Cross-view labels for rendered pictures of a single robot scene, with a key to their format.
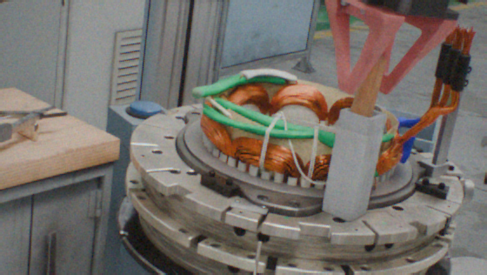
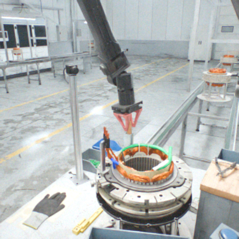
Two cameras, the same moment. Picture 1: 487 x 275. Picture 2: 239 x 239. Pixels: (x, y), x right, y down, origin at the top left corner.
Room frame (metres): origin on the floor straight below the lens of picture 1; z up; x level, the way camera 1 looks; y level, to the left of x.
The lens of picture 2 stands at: (1.41, -0.20, 1.53)
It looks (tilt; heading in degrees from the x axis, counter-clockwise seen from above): 21 degrees down; 175
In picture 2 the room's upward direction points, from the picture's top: straight up
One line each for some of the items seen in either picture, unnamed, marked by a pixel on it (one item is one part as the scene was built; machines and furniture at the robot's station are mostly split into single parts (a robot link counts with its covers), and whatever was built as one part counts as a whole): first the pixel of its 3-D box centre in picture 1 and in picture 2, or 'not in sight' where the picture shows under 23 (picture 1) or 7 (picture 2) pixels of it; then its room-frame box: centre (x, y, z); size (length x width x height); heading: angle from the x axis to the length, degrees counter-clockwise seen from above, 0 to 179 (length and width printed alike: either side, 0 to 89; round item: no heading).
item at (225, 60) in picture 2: not in sight; (227, 65); (-2.96, 2.34, 0.94); 0.39 x 0.39 x 0.30
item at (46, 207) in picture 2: not in sight; (47, 206); (0.54, -0.45, 0.79); 0.24 x 0.13 x 0.02; 147
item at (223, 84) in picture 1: (237, 83); (166, 158); (0.77, 0.01, 1.15); 0.15 x 0.04 x 0.02; 142
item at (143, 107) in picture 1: (145, 108); (229, 235); (0.99, 0.13, 1.04); 0.04 x 0.04 x 0.01
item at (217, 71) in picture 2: not in sight; (216, 77); (-1.18, 1.19, 1.05); 0.22 x 0.22 x 0.20
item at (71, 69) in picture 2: not in sight; (73, 69); (0.34, -0.31, 1.37); 0.06 x 0.04 x 0.04; 32
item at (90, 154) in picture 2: not in sight; (93, 160); (0.20, -0.24, 0.82); 0.16 x 0.14 x 0.07; 57
